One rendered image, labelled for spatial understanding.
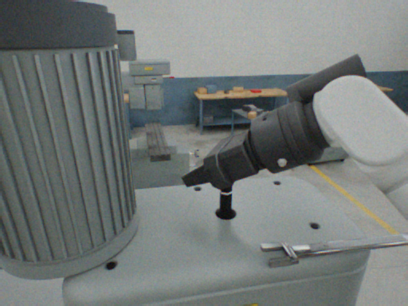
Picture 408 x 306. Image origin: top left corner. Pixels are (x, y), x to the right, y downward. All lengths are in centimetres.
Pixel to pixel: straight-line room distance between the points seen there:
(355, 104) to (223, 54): 682
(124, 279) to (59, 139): 20
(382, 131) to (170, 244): 31
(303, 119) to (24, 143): 32
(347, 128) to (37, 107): 33
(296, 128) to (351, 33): 824
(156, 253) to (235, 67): 692
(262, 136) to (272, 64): 721
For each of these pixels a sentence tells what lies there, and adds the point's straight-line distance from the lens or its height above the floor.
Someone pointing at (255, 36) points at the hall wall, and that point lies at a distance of 735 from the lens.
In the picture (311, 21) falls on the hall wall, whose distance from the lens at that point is 796.
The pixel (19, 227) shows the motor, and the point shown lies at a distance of 40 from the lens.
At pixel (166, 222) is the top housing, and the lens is 48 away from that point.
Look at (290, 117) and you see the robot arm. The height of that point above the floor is 208.
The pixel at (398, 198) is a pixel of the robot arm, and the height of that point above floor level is 202.
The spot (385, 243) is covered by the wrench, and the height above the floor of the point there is 190.
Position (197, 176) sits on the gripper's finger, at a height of 197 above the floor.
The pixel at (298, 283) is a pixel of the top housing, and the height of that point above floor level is 185.
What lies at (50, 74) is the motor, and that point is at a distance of 32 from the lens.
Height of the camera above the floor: 218
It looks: 23 degrees down
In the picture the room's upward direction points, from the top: straight up
